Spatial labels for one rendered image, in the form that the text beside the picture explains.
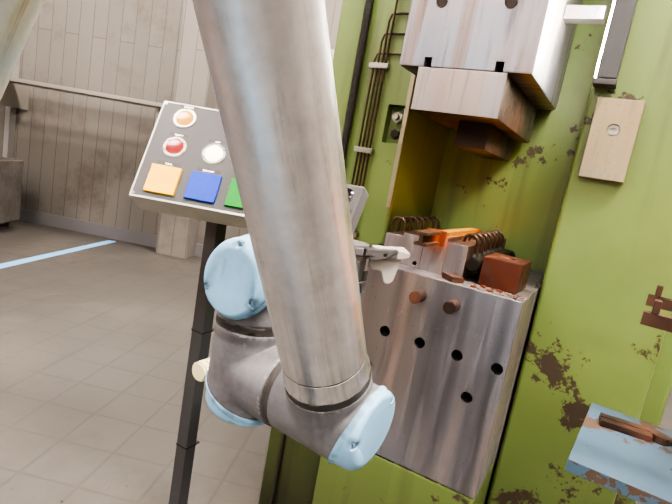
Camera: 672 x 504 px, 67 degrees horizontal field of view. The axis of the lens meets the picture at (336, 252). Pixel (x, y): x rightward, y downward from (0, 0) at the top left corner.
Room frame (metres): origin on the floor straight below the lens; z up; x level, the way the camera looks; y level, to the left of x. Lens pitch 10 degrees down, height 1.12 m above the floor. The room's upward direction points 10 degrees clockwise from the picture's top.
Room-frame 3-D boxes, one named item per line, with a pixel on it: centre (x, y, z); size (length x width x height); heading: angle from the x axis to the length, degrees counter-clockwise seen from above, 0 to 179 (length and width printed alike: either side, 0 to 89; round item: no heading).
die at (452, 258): (1.36, -0.30, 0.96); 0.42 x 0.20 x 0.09; 152
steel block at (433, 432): (1.34, -0.35, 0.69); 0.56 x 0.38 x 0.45; 152
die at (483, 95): (1.36, -0.30, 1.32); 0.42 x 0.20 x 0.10; 152
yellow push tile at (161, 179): (1.24, 0.44, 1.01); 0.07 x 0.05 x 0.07; 87
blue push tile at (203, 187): (1.23, 0.34, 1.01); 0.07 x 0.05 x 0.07; 87
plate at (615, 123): (1.14, -0.54, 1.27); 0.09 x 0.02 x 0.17; 62
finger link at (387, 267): (0.81, -0.09, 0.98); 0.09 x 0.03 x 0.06; 123
